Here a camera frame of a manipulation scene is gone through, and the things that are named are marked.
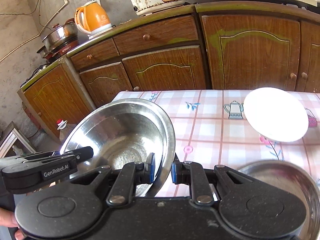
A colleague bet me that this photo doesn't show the deep steel bowl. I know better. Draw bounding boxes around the deep steel bowl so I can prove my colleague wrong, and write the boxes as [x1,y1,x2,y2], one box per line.
[61,102,166,197]

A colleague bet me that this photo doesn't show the large steel plate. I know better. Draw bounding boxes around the large steel plate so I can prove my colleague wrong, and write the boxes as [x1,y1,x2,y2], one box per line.
[60,97,176,197]

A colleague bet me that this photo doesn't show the white bowl green logo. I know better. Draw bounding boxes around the white bowl green logo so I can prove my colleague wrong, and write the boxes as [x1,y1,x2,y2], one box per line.
[244,87,309,142]

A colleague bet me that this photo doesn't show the person's left hand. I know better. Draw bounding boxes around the person's left hand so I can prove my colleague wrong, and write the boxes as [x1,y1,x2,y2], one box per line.
[0,209,25,240]

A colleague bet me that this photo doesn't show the pink plaid tablecloth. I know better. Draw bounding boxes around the pink plaid tablecloth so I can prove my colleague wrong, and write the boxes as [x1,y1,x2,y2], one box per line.
[115,90,319,183]

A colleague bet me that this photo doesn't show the plastic oil bottle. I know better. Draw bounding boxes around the plastic oil bottle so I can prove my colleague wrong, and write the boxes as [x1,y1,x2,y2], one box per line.
[56,119,76,142]

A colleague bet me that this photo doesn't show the red induction cooker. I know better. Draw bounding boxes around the red induction cooker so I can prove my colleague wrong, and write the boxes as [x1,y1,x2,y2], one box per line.
[36,38,79,64]

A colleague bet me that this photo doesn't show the brown wooden cabinet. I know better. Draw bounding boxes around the brown wooden cabinet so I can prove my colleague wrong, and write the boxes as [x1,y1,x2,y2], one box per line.
[18,1,319,140]

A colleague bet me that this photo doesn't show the steel pot with lid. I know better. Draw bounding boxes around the steel pot with lid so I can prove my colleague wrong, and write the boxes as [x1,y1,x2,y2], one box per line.
[42,18,78,50]

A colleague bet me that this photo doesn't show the orange electric kettle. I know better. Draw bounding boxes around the orange electric kettle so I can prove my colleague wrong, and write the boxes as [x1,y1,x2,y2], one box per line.
[74,1,112,38]

